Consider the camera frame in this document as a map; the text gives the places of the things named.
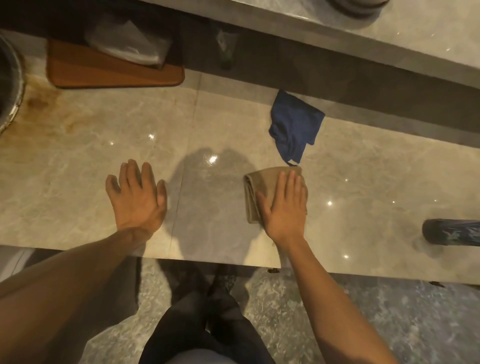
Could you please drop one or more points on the beige cloth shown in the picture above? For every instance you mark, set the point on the beige cloth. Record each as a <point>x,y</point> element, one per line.
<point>258,183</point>

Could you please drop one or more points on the blue crumpled cloth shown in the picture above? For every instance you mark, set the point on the blue crumpled cloth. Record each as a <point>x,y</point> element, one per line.
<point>294,123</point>

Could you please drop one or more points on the brown wooden cutting board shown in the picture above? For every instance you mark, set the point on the brown wooden cutting board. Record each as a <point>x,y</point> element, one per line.
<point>112,75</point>

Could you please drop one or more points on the person's left hand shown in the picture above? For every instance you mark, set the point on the person's left hand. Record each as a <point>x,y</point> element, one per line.
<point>137,204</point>

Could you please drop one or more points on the person's black trousers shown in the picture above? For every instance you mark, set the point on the person's black trousers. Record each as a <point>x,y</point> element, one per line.
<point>202,330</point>

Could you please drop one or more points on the person's right thumb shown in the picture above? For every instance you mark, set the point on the person's right thumb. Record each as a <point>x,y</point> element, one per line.
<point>263,206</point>

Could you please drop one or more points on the dark round base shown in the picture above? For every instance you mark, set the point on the dark round base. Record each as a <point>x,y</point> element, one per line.
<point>356,7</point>

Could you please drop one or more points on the white rounded object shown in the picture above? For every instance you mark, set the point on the white rounded object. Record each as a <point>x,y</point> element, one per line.
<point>13,262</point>

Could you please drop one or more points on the person's right hand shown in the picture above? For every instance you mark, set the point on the person's right hand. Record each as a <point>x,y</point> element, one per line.
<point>285,217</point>

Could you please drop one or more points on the round metal pot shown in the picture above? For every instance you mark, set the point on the round metal pot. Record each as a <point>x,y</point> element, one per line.
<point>9,86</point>

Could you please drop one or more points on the person's left thumb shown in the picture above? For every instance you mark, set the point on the person's left thumb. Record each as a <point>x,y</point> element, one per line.
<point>162,195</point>

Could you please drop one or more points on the person's left forearm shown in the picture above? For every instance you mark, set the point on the person's left forearm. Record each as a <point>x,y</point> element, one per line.
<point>71,292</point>

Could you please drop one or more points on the person's right little finger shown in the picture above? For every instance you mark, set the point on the person's right little finger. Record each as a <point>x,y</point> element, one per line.
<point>305,198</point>

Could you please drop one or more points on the person's right forearm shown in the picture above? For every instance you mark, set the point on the person's right forearm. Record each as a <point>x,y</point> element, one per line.
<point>330,303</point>

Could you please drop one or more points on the person's left middle finger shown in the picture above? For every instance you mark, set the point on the person's left middle finger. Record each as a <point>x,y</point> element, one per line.
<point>133,173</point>

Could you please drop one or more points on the person's dark shoe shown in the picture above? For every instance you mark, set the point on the person's dark shoe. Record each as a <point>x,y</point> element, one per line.
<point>222,279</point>

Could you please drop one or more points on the person's right middle finger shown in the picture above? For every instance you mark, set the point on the person's right middle finger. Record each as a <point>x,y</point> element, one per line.
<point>290,189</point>

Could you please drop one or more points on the person's left little finger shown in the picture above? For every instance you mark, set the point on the person's left little finger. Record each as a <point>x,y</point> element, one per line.
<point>112,186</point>

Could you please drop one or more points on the clear plastic bag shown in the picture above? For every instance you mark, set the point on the clear plastic bag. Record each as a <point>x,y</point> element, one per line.
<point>127,43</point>

